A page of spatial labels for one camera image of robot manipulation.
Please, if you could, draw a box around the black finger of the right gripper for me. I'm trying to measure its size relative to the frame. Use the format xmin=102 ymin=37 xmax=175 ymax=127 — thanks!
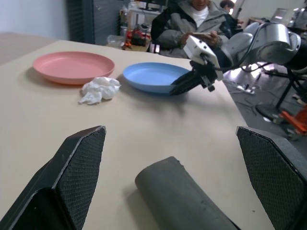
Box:
xmin=171 ymin=70 xmax=202 ymax=89
xmin=169 ymin=78 xmax=205 ymax=96

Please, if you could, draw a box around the orange floor stand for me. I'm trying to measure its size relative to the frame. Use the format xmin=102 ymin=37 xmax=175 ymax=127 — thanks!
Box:
xmin=279 ymin=105 xmax=307 ymax=135

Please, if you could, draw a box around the black floor stand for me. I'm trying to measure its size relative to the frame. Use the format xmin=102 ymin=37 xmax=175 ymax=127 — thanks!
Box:
xmin=255 ymin=64 xmax=307 ymax=122

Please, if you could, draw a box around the person in grey jacket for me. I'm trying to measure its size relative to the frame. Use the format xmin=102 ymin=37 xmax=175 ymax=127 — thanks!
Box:
xmin=150 ymin=0 xmax=240 ymax=59

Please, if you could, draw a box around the smartphone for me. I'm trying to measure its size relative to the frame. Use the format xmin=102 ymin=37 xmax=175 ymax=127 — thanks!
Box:
xmin=191 ymin=31 xmax=213 ymax=39

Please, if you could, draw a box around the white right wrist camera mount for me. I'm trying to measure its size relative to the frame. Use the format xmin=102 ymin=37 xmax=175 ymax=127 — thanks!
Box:
xmin=183 ymin=35 xmax=224 ymax=81

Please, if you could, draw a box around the crumpled white tissue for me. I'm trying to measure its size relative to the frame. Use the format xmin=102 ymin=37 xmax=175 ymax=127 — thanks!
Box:
xmin=78 ymin=77 xmax=121 ymax=105

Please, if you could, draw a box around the blue plastic plate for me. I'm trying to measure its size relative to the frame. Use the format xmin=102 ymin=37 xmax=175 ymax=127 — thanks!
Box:
xmin=122 ymin=62 xmax=192 ymax=96

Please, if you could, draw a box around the grey glasses case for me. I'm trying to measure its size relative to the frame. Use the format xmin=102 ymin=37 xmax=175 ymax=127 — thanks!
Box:
xmin=134 ymin=156 xmax=240 ymax=230

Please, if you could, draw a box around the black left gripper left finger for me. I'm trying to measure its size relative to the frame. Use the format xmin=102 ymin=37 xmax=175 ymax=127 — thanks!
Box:
xmin=0 ymin=125 xmax=107 ymax=230

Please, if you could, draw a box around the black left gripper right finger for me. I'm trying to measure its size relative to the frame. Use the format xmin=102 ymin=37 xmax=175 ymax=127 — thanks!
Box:
xmin=236 ymin=126 xmax=307 ymax=230

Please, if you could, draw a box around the red orange tool pile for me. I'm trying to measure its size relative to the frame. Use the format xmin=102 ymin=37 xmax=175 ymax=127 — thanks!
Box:
xmin=121 ymin=23 xmax=152 ymax=51

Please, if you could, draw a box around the white power strip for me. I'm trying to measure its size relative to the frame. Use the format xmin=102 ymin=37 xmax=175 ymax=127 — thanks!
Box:
xmin=236 ymin=84 xmax=256 ymax=95

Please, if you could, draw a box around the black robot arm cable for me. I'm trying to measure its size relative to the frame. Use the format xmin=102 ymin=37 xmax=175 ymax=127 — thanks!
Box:
xmin=211 ymin=23 xmax=274 ymax=71

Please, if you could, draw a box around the white metal shelf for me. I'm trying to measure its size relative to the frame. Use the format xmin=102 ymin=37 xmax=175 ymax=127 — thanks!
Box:
xmin=119 ymin=6 xmax=168 ymax=33

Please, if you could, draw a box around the dark grey metal cabinet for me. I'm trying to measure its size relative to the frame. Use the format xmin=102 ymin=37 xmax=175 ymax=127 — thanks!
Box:
xmin=66 ymin=0 xmax=123 ymax=46

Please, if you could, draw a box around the pink plastic plate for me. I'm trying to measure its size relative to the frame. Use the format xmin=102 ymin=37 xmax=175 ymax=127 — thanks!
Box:
xmin=33 ymin=51 xmax=116 ymax=85

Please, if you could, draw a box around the dark haired person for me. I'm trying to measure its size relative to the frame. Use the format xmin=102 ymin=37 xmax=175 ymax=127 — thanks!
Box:
xmin=219 ymin=0 xmax=240 ymax=20

